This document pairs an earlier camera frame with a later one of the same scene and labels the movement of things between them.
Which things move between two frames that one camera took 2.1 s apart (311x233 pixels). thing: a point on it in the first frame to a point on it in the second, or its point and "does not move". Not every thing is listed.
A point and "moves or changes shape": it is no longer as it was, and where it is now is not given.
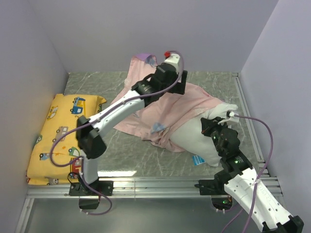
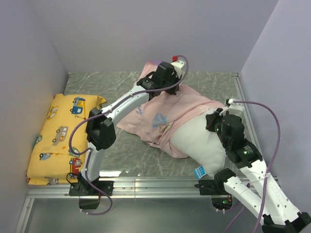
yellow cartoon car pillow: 57,144 does not move
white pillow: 187,135 moves or changes shape
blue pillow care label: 198,159 to 199,172
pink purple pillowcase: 153,124 moves or changes shape
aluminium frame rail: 154,186 does not move
